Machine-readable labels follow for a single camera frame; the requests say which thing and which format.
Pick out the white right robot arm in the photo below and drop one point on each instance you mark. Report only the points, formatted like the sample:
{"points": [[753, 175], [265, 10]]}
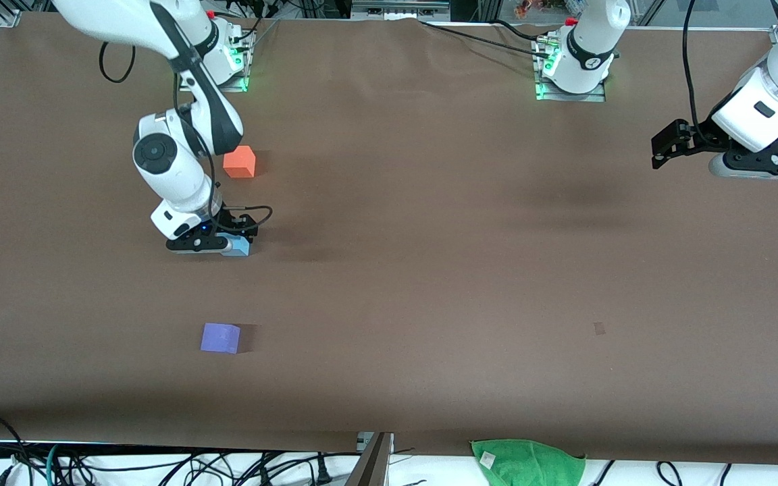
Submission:
{"points": [[166, 162]]}

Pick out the grey power strip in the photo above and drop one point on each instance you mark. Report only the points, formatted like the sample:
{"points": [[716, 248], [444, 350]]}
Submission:
{"points": [[399, 10]]}

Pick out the green cloth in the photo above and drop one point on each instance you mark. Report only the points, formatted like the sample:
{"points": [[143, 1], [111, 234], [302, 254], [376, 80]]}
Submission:
{"points": [[527, 466]]}

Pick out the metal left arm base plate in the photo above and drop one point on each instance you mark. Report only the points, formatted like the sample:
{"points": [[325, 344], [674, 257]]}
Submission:
{"points": [[571, 98]]}

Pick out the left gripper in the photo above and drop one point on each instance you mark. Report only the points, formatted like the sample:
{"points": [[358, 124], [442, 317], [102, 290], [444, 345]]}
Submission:
{"points": [[702, 142]]}

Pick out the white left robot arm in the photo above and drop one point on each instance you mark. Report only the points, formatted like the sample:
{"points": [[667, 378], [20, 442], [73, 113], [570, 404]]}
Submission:
{"points": [[591, 40]]}

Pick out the purple foam block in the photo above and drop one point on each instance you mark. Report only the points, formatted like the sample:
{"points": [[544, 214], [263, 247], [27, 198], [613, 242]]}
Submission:
{"points": [[219, 337]]}

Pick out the grey metal post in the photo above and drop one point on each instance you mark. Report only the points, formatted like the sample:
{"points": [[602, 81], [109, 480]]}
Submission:
{"points": [[372, 466]]}

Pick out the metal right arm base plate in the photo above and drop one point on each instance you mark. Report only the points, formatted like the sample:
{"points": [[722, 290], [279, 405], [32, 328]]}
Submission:
{"points": [[234, 84]]}

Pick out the aluminium frame profile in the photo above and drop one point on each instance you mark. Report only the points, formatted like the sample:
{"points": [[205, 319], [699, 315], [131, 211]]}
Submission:
{"points": [[489, 10]]}

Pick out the black power plug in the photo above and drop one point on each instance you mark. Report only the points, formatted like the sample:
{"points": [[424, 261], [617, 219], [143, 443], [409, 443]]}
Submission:
{"points": [[323, 471]]}

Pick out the orange foam block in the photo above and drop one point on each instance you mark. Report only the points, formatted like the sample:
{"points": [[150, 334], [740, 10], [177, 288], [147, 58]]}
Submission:
{"points": [[240, 164]]}

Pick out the blue foam block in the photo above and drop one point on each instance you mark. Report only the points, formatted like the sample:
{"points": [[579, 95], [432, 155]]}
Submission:
{"points": [[239, 248]]}

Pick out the colourful toy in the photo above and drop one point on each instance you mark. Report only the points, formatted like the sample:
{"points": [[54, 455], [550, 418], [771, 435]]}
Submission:
{"points": [[525, 8]]}

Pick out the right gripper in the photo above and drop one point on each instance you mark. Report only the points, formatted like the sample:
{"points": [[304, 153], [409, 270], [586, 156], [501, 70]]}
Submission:
{"points": [[232, 222]]}

